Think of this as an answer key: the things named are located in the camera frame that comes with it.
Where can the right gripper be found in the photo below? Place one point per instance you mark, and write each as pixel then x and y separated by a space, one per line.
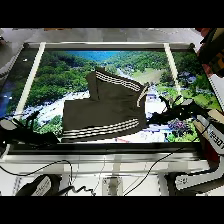
pixel 163 118

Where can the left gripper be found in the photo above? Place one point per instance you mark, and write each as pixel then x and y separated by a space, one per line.
pixel 46 138

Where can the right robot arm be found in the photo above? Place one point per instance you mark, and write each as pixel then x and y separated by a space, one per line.
pixel 213 133

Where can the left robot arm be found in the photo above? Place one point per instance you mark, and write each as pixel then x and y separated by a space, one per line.
pixel 20 132

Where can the dark white-striped pants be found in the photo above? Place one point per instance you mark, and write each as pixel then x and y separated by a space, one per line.
pixel 106 110

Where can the heap of clothes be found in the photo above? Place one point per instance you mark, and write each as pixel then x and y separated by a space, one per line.
pixel 213 50

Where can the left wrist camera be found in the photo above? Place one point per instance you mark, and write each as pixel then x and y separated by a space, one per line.
pixel 32 120

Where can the silver frame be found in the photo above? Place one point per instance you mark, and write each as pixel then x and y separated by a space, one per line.
pixel 110 156

